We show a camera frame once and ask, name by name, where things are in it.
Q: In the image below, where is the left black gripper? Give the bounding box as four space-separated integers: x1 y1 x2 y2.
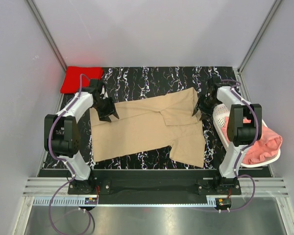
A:
92 96 119 123

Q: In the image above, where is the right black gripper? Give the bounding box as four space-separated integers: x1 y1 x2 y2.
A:
193 94 220 121

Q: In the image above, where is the beige t shirt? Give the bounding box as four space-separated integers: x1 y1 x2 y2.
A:
90 87 206 167

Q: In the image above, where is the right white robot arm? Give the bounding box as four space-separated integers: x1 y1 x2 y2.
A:
193 78 262 194

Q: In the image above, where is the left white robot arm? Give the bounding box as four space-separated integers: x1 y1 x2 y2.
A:
44 79 119 194

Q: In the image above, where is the white plastic laundry basket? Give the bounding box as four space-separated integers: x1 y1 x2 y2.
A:
212 104 282 169

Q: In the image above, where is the folded red t shirt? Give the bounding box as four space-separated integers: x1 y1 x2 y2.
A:
60 66 104 95

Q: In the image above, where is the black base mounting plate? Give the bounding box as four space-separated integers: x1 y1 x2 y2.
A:
68 169 242 196

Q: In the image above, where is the pink t shirt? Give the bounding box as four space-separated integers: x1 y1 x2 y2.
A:
221 117 284 165

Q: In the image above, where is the left electronics board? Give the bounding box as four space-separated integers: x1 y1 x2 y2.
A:
84 197 98 205

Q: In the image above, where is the electronics board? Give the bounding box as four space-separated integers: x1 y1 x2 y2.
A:
216 198 232 208
84 197 98 205

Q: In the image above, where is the right electronics board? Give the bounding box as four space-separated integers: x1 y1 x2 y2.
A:
216 198 232 208

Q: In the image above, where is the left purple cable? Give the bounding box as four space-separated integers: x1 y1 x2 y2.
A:
47 73 97 235

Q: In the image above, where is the right aluminium corner post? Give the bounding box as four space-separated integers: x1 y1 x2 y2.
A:
237 0 285 74

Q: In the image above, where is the aluminium corner post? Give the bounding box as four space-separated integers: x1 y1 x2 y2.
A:
25 0 68 71
237 0 285 74

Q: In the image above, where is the left aluminium corner post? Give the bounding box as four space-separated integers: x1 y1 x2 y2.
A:
25 0 68 71

